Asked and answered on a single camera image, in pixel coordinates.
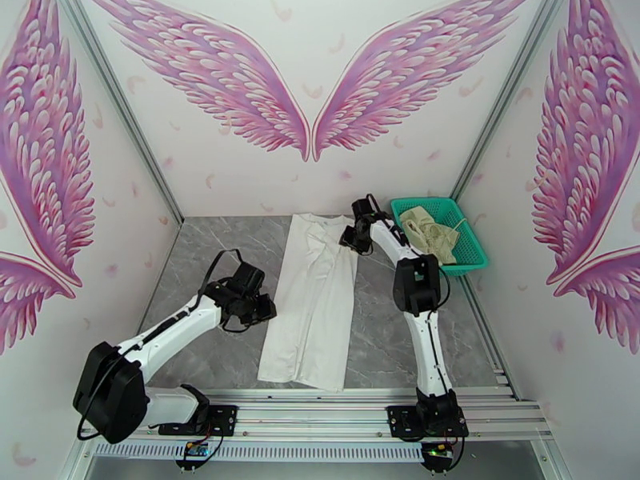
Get green plastic basket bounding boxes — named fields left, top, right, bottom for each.
left=390, top=195, right=489, bottom=278

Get aluminium corner post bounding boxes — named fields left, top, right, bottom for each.
left=55, top=0, right=185, bottom=226
left=449, top=0, right=572, bottom=200

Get green right circuit board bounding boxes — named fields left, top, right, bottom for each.
left=421, top=442, right=458, bottom=470

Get aluminium right side rail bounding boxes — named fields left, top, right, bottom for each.
left=462, top=278, right=523, bottom=402

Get white t-shirt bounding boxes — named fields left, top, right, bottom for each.
left=257, top=212, right=360, bottom=393

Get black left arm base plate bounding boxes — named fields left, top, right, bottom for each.
left=158, top=404, right=238, bottom=438

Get green left circuit board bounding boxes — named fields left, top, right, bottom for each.
left=174, top=441, right=211, bottom=470

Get beige drawstring shorts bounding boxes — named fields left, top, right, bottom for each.
left=397, top=205, right=469, bottom=267

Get aluminium left corner post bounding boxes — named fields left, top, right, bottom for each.
left=55, top=0, right=185, bottom=226

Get aluminium right corner post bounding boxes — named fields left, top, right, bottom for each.
left=449, top=0, right=572, bottom=200

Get white slotted cable duct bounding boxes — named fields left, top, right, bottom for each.
left=92, top=441, right=426, bottom=463

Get green circuit board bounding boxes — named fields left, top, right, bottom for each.
left=421, top=442, right=458, bottom=470
left=174, top=441, right=211, bottom=470

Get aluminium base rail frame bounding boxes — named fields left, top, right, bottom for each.
left=77, top=386, right=554, bottom=442

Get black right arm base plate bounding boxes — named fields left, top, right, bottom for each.
left=387, top=404, right=470, bottom=440

